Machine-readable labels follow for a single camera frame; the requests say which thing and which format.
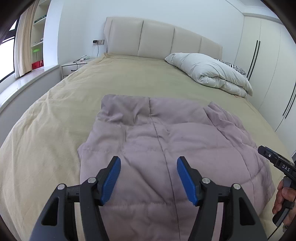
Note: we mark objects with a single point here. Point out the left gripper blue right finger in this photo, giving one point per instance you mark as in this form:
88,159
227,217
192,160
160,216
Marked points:
191,181

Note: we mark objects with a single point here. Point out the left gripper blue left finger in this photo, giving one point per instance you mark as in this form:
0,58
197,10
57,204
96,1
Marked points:
106,180

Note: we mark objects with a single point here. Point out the mauve hooded puffer coat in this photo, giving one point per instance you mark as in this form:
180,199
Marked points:
148,135

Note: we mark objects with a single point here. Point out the beige bed sheet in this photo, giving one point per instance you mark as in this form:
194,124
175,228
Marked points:
41,150

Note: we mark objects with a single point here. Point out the zebra print pillow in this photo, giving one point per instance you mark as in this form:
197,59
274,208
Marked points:
238,69

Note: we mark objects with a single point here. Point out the white folded duvet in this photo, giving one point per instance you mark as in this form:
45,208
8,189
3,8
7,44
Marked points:
210,72

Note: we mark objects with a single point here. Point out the white nightstand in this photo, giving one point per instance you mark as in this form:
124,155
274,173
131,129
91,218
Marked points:
70,67

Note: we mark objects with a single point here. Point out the white wardrobe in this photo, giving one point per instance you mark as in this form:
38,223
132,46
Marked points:
267,54

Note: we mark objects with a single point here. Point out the red box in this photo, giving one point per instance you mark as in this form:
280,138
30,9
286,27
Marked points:
37,64

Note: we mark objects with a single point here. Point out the cream upholstered headboard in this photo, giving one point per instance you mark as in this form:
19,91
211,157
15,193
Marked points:
153,39

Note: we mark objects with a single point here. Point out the green box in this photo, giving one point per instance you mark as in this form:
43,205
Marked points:
37,51

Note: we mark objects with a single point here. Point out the beige curtain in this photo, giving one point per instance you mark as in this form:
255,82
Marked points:
22,45

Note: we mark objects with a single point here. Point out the black framed window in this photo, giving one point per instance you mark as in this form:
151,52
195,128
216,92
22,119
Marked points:
7,53

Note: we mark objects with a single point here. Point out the wall power socket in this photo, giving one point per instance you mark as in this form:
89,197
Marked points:
98,42

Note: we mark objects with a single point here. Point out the white wall shelf unit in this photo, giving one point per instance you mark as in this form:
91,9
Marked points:
41,8

